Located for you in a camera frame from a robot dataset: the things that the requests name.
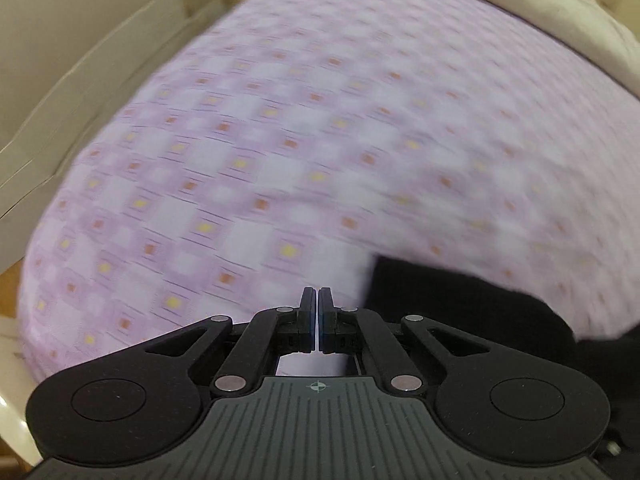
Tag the beige pillow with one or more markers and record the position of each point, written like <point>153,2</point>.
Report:
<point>530,5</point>

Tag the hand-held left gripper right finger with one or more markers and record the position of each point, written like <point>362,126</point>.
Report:
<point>325,321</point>

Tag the purple checked bedsheet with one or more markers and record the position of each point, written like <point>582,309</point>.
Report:
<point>310,150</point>

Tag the black pants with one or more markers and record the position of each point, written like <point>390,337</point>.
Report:
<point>450,300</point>

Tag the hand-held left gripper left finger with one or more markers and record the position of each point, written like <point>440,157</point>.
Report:
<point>311,321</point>

